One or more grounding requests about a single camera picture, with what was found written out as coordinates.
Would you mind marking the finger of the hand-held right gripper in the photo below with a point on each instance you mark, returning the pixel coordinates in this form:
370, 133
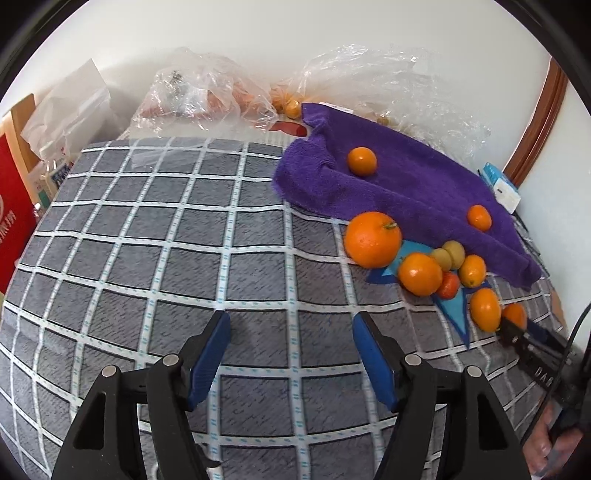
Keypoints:
513, 337
547, 334

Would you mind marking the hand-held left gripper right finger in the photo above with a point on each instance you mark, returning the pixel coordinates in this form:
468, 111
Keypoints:
371, 355

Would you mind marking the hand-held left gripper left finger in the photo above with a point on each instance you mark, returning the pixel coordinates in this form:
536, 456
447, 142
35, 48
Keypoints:
210, 355

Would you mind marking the small spotted orange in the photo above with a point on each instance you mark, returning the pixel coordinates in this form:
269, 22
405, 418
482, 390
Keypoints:
515, 314

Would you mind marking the large oval orange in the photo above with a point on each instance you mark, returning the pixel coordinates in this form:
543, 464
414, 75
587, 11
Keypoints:
485, 309

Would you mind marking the small oval orange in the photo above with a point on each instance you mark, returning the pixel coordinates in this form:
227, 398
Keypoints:
472, 271

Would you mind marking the small reddish orange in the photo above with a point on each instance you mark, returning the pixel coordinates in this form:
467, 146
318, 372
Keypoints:
449, 286

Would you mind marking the round mandarin orange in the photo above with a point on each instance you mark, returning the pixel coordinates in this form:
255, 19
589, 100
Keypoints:
420, 274

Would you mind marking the brown green kiwi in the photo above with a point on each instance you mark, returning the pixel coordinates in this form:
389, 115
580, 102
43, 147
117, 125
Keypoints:
456, 252

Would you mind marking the small green kiwi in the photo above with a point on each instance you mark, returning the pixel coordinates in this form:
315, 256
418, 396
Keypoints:
441, 259

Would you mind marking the large orange with stem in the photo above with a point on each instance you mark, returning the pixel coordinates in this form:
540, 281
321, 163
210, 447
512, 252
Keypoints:
373, 240

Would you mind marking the small round orange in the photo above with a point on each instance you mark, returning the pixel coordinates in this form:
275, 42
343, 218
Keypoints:
479, 217

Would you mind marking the medium round orange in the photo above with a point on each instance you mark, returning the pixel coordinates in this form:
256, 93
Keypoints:
362, 160

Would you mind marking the person's right hand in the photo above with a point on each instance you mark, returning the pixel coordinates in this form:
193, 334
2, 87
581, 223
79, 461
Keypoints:
542, 445

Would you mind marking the grey checkered blanket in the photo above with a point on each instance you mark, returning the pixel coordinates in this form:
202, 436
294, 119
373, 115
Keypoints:
184, 258

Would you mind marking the white blue tissue pack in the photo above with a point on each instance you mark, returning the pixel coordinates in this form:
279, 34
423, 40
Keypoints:
501, 187

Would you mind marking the purple towel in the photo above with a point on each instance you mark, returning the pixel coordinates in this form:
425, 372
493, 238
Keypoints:
415, 194

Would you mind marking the red box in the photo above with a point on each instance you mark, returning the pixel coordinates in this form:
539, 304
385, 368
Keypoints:
11, 221

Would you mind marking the orange in plastic bag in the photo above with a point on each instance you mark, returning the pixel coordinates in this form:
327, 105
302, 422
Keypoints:
278, 99
293, 110

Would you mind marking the clear plastic bag with produce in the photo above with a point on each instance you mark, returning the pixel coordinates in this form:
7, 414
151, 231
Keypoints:
198, 87

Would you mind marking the crumpled clear plastic bag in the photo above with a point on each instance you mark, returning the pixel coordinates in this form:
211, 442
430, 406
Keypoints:
397, 87

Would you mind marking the clear zip bag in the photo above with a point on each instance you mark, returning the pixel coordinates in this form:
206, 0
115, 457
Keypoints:
69, 110

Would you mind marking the wooden board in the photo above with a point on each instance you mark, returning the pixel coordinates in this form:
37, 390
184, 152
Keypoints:
23, 120

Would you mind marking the brown wooden door frame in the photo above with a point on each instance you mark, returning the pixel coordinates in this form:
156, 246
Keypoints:
540, 124

